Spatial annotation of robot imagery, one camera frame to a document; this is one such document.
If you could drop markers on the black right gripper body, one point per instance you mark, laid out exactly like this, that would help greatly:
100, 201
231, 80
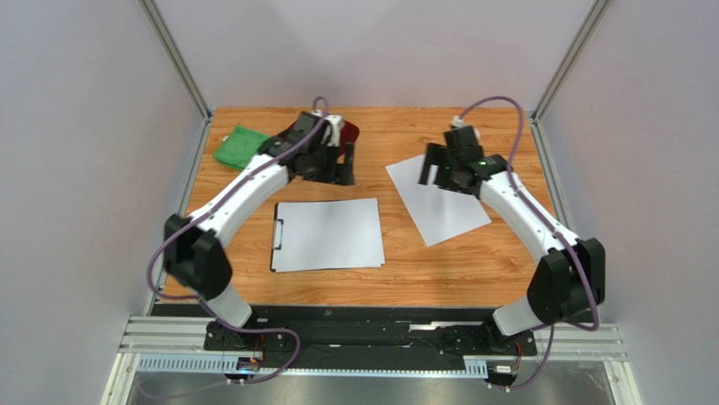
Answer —
440, 170

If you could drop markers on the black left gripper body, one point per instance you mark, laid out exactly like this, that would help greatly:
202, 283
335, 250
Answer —
323, 166

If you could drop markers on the white paper sheet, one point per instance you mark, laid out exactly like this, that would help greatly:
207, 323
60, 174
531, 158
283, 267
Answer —
439, 215
343, 234

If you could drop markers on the black clipboard folder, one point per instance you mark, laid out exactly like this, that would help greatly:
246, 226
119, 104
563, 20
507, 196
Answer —
277, 240

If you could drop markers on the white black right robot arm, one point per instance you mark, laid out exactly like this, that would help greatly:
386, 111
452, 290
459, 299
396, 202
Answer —
569, 278

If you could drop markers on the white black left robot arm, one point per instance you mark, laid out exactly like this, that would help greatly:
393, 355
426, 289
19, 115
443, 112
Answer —
193, 252

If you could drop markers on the dark red cap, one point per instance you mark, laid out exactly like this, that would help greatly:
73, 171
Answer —
335, 135

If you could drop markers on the green folded cloth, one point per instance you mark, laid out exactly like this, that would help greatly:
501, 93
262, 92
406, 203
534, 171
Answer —
237, 149

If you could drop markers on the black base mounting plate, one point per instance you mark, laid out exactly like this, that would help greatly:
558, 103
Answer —
366, 338

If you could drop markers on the aluminium frame rail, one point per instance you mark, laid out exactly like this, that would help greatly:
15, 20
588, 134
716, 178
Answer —
160, 360

